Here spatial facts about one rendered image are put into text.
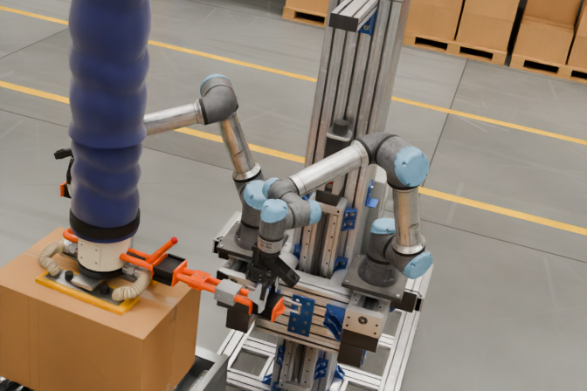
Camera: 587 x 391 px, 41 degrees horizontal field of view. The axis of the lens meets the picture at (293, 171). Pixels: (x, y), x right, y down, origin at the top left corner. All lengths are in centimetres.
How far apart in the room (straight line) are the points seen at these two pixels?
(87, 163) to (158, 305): 54
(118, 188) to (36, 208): 280
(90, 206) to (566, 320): 325
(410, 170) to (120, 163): 89
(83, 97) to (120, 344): 79
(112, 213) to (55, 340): 49
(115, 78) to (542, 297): 347
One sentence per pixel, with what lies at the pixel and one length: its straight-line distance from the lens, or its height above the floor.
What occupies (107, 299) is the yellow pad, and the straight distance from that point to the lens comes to 264.
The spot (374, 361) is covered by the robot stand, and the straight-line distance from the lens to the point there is 390.
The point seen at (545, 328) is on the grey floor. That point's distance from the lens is 487.
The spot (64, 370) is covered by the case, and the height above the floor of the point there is 80.
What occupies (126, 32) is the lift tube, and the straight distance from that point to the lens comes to 228.
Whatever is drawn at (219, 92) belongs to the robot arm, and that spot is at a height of 164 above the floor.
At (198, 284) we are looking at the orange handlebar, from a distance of 254.
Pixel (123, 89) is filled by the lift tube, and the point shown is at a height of 179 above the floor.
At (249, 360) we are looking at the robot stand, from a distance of 377.
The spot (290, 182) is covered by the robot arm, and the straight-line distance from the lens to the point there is 246.
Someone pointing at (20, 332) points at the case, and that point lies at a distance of 283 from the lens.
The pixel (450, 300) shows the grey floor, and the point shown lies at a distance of 484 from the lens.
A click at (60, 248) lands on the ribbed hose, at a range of 280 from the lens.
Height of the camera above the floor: 266
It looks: 27 degrees down
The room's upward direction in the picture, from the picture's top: 8 degrees clockwise
